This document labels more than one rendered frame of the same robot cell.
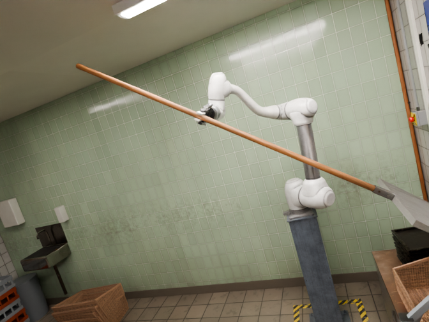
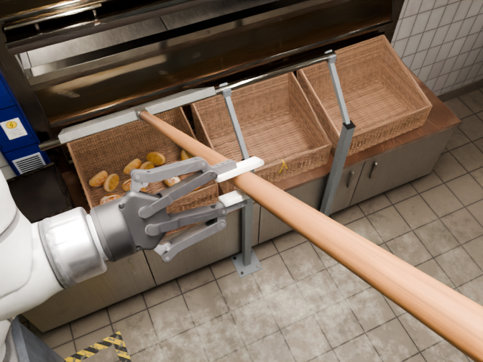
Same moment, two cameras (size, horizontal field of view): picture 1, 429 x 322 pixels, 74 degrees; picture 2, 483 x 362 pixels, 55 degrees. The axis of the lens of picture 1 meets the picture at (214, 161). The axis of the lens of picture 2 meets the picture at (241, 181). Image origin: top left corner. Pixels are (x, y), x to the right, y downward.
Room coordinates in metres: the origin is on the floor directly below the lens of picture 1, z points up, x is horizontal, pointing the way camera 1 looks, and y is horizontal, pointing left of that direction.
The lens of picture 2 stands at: (1.79, 0.27, 2.42)
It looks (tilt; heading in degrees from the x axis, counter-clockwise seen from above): 55 degrees down; 225
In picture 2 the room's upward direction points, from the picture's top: straight up
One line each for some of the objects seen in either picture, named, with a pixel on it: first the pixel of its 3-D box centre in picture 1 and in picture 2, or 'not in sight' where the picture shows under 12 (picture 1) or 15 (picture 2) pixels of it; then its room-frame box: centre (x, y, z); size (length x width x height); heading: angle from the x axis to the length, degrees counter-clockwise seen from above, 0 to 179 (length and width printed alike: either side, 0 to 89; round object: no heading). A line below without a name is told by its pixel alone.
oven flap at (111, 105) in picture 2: not in sight; (233, 49); (0.58, -1.00, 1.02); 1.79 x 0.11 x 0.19; 160
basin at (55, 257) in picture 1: (49, 264); not in sight; (3.57, 2.43, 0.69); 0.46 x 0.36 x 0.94; 70
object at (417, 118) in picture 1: (419, 117); not in sight; (2.00, -1.48, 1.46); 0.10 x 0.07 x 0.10; 160
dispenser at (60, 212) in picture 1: (61, 213); not in sight; (3.57, 2.04, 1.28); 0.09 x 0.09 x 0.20; 70
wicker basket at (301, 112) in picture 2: not in sight; (259, 130); (0.66, -0.75, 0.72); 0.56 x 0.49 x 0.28; 159
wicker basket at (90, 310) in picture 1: (90, 306); not in sight; (3.04, 1.82, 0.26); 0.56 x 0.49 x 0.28; 76
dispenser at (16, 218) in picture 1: (10, 213); not in sight; (3.86, 2.85, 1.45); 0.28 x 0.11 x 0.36; 70
